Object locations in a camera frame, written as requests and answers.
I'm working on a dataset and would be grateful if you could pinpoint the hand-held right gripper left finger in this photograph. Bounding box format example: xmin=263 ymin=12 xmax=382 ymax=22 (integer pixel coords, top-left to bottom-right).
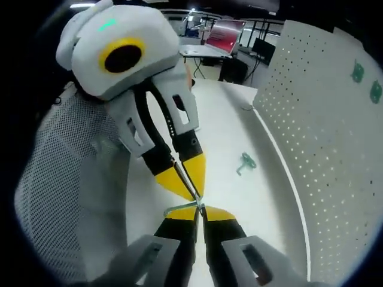
xmin=119 ymin=206 xmax=200 ymax=287

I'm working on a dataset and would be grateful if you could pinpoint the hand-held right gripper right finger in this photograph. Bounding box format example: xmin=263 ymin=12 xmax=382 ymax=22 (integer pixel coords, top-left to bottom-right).
xmin=202 ymin=205 xmax=302 ymax=287

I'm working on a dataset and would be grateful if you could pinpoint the green hook assembly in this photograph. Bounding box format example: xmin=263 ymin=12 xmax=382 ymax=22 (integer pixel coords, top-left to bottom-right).
xmin=351 ymin=59 xmax=365 ymax=84
xmin=163 ymin=196 xmax=208 ymax=216
xmin=369 ymin=79 xmax=383 ymax=105
xmin=235 ymin=152 xmax=258 ymax=178

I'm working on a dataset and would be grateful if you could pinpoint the white perforated mounting plate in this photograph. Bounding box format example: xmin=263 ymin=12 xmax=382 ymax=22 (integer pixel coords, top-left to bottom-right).
xmin=252 ymin=19 xmax=383 ymax=284

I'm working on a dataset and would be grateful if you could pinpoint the grey background table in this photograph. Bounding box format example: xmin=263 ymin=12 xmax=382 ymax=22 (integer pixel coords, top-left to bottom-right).
xmin=178 ymin=44 xmax=233 ymax=60

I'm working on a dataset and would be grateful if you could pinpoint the white mesh basket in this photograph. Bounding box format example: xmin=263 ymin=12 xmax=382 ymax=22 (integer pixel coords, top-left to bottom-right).
xmin=13 ymin=83 xmax=130 ymax=287

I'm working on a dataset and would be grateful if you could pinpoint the black computer monitor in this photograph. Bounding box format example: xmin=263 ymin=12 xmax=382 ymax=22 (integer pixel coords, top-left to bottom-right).
xmin=252 ymin=38 xmax=276 ymax=66

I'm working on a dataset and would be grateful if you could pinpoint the white partition panel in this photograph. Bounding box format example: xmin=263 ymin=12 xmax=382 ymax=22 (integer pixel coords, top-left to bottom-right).
xmin=333 ymin=26 xmax=369 ymax=43

